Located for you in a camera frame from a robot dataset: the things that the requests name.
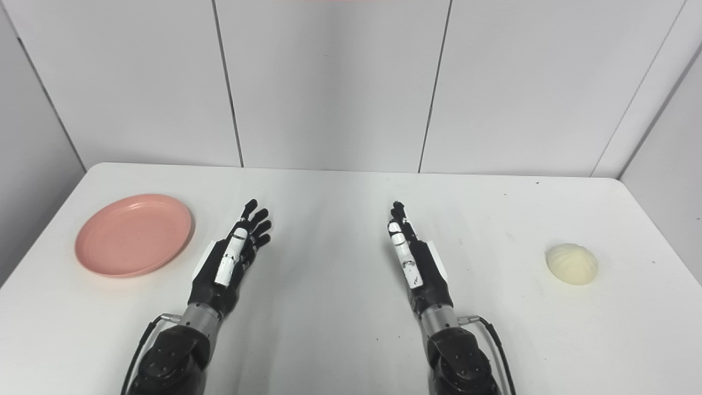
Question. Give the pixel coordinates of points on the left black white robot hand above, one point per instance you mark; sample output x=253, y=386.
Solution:
x=211, y=285

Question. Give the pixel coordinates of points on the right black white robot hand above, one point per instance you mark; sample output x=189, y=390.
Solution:
x=428, y=274

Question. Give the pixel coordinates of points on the pink round plate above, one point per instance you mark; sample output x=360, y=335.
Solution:
x=134, y=236

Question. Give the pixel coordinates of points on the cream steamed bun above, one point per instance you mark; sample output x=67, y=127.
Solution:
x=572, y=264

